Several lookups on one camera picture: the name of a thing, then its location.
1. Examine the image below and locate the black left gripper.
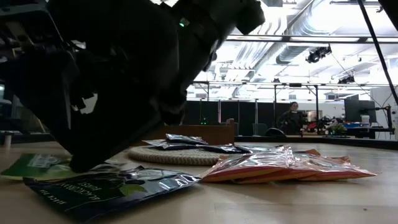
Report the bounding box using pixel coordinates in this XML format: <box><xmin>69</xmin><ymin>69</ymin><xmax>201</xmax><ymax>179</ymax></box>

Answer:
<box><xmin>0</xmin><ymin>0</ymin><xmax>266</xmax><ymax>173</ymax></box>

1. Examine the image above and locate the lemon lime tea packet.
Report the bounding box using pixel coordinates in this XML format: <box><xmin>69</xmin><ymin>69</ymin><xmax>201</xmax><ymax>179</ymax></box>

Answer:
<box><xmin>0</xmin><ymin>153</ymin><xmax>77</xmax><ymax>182</ymax></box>

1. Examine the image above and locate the wooden tea box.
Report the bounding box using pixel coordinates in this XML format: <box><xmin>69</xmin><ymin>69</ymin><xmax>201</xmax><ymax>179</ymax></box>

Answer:
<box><xmin>132</xmin><ymin>118</ymin><xmax>236</xmax><ymax>146</ymax></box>

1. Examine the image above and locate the peach tea packet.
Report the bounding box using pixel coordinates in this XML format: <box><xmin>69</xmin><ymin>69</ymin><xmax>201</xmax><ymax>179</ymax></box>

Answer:
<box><xmin>290</xmin><ymin>148</ymin><xmax>379</xmax><ymax>182</ymax></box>
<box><xmin>233</xmin><ymin>172</ymin><xmax>312</xmax><ymax>185</ymax></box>
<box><xmin>200</xmin><ymin>145</ymin><xmax>295</xmax><ymax>184</ymax></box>

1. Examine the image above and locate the round woven white placemat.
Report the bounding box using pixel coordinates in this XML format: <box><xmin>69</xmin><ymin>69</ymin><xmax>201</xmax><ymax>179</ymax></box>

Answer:
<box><xmin>126</xmin><ymin>144</ymin><xmax>225</xmax><ymax>167</ymax></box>

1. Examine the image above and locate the person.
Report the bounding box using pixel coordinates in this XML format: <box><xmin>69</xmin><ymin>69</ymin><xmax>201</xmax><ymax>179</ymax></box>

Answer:
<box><xmin>275</xmin><ymin>101</ymin><xmax>308</xmax><ymax>136</ymax></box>

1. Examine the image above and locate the black metal gantry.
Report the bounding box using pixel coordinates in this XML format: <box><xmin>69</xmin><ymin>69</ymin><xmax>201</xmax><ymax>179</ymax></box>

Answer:
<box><xmin>191</xmin><ymin>80</ymin><xmax>320</xmax><ymax>126</ymax></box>

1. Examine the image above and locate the black ceiling light rig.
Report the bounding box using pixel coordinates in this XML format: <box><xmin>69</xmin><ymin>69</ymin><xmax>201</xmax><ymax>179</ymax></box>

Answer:
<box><xmin>305</xmin><ymin>45</ymin><xmax>333</xmax><ymax>65</ymax></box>
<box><xmin>338</xmin><ymin>75</ymin><xmax>356</xmax><ymax>85</ymax></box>

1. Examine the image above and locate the small green plant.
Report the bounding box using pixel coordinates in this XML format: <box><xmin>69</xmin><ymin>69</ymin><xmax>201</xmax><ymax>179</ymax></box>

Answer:
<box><xmin>331</xmin><ymin>123</ymin><xmax>346</xmax><ymax>135</ymax></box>

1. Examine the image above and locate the black monitor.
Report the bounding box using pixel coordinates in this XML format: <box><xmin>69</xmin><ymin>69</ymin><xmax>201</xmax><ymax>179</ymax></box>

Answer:
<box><xmin>344</xmin><ymin>98</ymin><xmax>377</xmax><ymax>124</ymax></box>

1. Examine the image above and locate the black partition wall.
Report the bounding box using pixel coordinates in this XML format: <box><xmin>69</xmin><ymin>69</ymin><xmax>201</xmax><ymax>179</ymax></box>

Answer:
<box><xmin>183</xmin><ymin>100</ymin><xmax>318</xmax><ymax>126</ymax></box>

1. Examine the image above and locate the black arched handle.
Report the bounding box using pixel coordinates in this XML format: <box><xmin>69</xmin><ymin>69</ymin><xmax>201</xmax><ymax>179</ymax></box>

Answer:
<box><xmin>264</xmin><ymin>127</ymin><xmax>287</xmax><ymax>137</ymax></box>

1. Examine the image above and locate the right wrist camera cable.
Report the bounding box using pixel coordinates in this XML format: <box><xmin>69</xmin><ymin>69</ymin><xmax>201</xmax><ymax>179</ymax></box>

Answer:
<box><xmin>356</xmin><ymin>0</ymin><xmax>398</xmax><ymax>106</ymax></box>

